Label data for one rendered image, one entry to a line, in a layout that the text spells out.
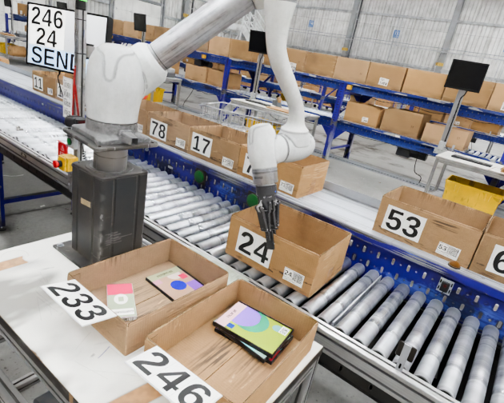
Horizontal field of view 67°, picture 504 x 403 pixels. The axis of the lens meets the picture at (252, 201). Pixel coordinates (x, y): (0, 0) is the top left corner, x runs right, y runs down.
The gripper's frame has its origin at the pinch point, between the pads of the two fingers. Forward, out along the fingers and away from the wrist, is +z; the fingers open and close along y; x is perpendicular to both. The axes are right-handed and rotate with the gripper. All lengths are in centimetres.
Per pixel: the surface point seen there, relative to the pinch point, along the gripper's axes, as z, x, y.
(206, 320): 13.9, 1.4, 37.8
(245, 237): 0.0, -11.5, 0.9
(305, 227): 2.7, -2.2, -28.5
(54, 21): -105, -115, 5
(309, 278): 13.1, 14.3, -0.2
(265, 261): 8.8, -3.4, 0.6
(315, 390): 91, -12, -41
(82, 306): 0, -11, 67
